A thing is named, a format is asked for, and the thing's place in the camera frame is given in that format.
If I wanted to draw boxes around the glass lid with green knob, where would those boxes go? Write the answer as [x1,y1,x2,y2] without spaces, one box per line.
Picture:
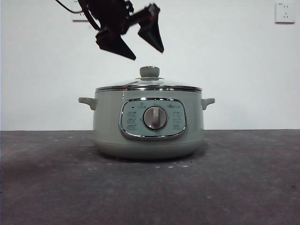
[95,66,203,92]

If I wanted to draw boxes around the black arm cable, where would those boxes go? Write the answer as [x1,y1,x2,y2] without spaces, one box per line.
[55,0,83,14]

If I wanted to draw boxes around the green electric cooking pot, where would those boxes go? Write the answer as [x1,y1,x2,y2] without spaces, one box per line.
[78,90,216,160]

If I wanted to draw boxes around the white wall socket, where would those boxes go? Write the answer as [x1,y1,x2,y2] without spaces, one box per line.
[72,0,91,23]
[274,2,295,24]

